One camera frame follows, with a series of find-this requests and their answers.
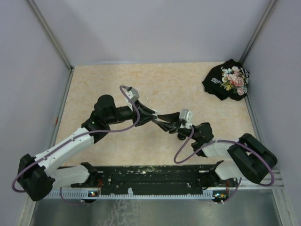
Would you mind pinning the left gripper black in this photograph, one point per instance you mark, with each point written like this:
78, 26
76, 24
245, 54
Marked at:
144, 111

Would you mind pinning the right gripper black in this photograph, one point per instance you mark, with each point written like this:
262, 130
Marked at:
171, 127

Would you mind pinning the black earbud case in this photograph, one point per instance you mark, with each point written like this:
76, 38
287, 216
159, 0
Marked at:
181, 137

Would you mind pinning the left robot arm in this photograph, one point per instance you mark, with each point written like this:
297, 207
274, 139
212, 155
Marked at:
38, 175

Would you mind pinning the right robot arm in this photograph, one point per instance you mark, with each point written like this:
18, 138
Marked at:
246, 157

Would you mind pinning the black floral cloth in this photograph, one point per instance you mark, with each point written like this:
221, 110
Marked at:
228, 80

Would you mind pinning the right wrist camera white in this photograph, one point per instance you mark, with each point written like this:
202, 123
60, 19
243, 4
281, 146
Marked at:
185, 118

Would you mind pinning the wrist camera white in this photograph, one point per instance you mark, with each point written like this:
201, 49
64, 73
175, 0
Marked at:
132, 95
185, 118

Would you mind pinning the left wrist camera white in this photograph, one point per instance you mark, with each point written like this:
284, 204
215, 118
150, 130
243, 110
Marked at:
132, 95

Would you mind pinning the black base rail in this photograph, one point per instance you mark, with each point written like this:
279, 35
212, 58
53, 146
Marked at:
153, 180

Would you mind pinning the aluminium frame post left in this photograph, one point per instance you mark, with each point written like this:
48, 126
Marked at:
49, 33

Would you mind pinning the aluminium frame post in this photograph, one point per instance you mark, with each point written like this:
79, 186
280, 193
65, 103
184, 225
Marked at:
267, 13
49, 33

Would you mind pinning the aluminium frame post right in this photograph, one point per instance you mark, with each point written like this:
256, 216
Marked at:
267, 13

